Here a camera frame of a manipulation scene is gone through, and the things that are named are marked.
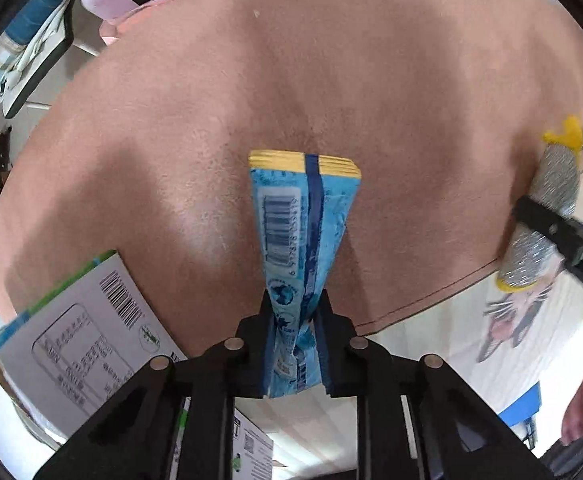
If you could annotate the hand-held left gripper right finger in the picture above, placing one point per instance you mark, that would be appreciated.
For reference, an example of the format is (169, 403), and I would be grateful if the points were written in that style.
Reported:
(323, 360)

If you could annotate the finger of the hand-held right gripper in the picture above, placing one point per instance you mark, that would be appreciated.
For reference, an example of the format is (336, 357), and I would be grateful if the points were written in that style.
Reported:
(566, 240)

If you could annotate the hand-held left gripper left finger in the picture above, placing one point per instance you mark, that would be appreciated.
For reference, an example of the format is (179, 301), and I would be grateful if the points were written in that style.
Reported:
(267, 360)

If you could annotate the silver yellow pencil case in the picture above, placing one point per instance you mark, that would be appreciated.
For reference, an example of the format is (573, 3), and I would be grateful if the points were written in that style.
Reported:
(554, 180)

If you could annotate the long blue tissue packet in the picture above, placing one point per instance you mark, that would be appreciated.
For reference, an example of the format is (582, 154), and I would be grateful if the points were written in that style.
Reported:
(296, 220)

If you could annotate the cardboard box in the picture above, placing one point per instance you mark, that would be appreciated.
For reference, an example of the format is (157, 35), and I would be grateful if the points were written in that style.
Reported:
(71, 320)

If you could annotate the striped cat print tablecloth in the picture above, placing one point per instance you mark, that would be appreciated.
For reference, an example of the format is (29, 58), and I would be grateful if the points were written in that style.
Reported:
(446, 360)

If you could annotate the blue chair seat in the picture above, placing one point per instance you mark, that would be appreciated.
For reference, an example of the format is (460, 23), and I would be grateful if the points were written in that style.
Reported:
(524, 405)

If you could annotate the pink blanket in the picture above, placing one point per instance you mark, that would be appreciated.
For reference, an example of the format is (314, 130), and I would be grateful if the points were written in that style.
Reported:
(371, 85)

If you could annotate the plaid blue bedding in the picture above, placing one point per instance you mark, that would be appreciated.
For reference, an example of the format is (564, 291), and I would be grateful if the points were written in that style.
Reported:
(31, 15)

